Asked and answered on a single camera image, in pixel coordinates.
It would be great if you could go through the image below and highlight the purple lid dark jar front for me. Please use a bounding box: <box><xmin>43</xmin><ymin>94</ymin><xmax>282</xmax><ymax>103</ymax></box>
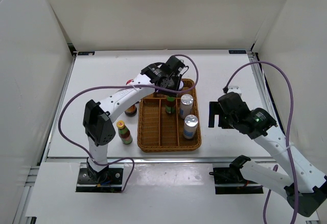
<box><xmin>178</xmin><ymin>81</ymin><xmax>184</xmax><ymax>91</ymax></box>

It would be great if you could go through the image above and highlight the purple lid dark jar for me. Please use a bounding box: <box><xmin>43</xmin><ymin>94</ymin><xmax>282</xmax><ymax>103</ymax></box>
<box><xmin>153</xmin><ymin>92</ymin><xmax>166</xmax><ymax>98</ymax></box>
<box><xmin>178</xmin><ymin>81</ymin><xmax>184</xmax><ymax>91</ymax></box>

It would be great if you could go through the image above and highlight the yellow cap sauce bottle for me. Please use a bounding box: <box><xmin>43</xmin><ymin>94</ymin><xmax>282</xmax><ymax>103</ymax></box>
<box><xmin>116</xmin><ymin>120</ymin><xmax>133</xmax><ymax>144</ymax></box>
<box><xmin>165</xmin><ymin>96</ymin><xmax>176</xmax><ymax>114</ymax></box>

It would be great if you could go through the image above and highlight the silver white can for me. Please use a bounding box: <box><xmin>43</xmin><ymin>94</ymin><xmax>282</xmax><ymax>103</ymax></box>
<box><xmin>179</xmin><ymin>94</ymin><xmax>194</xmax><ymax>119</ymax></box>
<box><xmin>183</xmin><ymin>114</ymin><xmax>199</xmax><ymax>139</ymax></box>

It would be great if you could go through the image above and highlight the silver top white can front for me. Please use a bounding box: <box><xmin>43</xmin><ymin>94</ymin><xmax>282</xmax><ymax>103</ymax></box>
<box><xmin>183</xmin><ymin>114</ymin><xmax>199</xmax><ymax>139</ymax></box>

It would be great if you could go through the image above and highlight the yellow cap sauce bottle front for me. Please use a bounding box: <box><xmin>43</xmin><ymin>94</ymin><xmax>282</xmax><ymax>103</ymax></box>
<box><xmin>116</xmin><ymin>120</ymin><xmax>133</xmax><ymax>144</ymax></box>

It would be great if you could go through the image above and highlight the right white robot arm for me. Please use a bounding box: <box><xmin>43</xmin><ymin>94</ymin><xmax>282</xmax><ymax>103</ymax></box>
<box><xmin>208</xmin><ymin>92</ymin><xmax>326</xmax><ymax>217</ymax></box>

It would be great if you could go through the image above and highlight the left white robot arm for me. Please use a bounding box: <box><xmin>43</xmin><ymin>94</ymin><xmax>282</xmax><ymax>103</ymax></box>
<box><xmin>83</xmin><ymin>56</ymin><xmax>185</xmax><ymax>183</ymax></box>

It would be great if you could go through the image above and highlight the wicker divided basket tray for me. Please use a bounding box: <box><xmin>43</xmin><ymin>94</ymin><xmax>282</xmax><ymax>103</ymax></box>
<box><xmin>137</xmin><ymin>79</ymin><xmax>202</xmax><ymax>153</ymax></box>

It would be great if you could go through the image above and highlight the red lid sauce jar front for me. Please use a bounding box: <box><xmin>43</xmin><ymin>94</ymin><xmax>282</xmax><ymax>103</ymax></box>
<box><xmin>125</xmin><ymin>104</ymin><xmax>137</xmax><ymax>117</ymax></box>

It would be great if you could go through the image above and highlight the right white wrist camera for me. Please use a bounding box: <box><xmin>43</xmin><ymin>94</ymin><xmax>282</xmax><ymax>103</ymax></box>
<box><xmin>223</xmin><ymin>86</ymin><xmax>242</xmax><ymax>96</ymax></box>

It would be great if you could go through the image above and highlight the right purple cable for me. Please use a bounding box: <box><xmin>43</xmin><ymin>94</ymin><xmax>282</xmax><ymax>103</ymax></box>
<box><xmin>223</xmin><ymin>61</ymin><xmax>299</xmax><ymax>224</ymax></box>

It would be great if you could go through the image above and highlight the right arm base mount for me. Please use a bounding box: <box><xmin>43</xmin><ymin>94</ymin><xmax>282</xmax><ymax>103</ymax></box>
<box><xmin>208</xmin><ymin>155</ymin><xmax>264</xmax><ymax>195</ymax></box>

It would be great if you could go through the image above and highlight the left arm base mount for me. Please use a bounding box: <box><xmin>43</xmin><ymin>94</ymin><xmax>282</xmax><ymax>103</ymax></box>
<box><xmin>76</xmin><ymin>164</ymin><xmax>124</xmax><ymax>193</ymax></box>

